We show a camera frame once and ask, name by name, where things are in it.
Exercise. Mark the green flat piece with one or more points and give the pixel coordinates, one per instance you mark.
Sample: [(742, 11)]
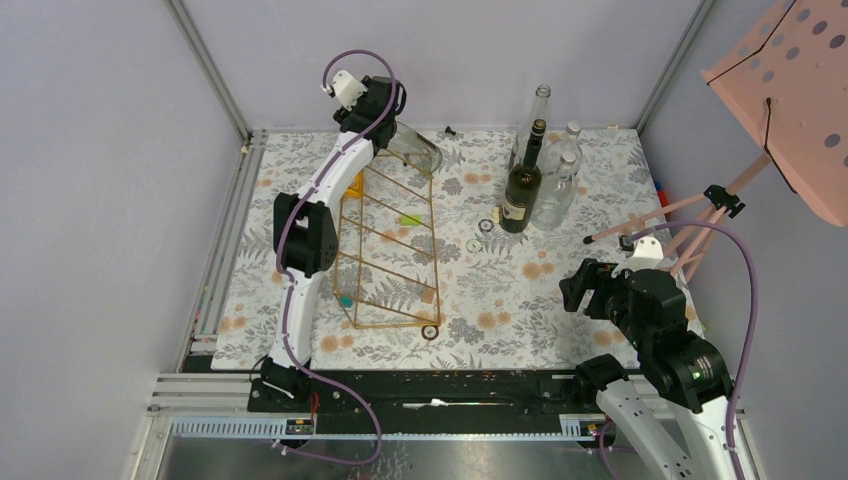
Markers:
[(410, 220)]

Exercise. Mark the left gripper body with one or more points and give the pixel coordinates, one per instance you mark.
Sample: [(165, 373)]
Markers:
[(351, 105)]

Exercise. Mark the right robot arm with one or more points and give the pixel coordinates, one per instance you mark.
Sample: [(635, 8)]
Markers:
[(692, 376)]

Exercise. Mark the clear round silver-cap bottle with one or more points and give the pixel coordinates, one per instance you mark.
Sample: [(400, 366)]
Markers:
[(556, 191)]

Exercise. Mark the orange triangle ruler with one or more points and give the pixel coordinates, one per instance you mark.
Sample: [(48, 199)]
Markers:
[(356, 188)]

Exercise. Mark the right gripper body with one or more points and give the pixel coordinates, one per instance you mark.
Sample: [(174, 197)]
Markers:
[(608, 298)]

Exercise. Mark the clear top wine bottle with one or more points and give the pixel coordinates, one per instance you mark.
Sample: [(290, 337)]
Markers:
[(414, 149)]

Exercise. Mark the floral table mat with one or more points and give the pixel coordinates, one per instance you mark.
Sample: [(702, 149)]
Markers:
[(501, 307)]

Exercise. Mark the dark green wine bottle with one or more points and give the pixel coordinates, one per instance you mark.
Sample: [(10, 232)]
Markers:
[(523, 183)]

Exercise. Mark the clear tall bottle black label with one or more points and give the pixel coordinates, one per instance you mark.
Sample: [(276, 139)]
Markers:
[(538, 111)]

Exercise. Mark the pink music stand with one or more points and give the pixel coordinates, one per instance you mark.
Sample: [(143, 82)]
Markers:
[(786, 84)]

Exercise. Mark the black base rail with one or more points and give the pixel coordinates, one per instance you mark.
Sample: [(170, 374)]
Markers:
[(488, 402)]

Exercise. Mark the gold wire wine rack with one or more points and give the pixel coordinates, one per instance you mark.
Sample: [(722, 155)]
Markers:
[(382, 265)]

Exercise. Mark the clear bottle dark green label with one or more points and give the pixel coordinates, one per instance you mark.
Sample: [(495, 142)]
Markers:
[(570, 142)]

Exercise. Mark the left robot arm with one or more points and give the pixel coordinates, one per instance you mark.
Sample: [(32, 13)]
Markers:
[(304, 227)]

